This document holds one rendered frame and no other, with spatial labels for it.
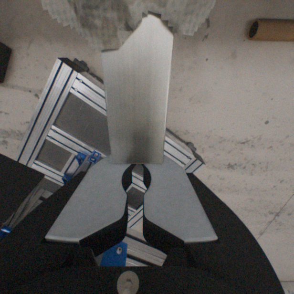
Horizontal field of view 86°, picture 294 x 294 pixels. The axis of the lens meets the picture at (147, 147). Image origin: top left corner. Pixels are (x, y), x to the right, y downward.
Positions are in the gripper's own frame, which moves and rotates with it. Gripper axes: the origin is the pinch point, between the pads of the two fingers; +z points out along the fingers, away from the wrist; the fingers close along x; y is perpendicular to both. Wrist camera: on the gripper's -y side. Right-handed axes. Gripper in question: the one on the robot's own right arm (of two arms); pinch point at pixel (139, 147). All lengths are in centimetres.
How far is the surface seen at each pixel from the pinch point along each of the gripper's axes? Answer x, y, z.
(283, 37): 63, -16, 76
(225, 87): 46, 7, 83
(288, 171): 109, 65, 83
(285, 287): 185, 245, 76
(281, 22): 60, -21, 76
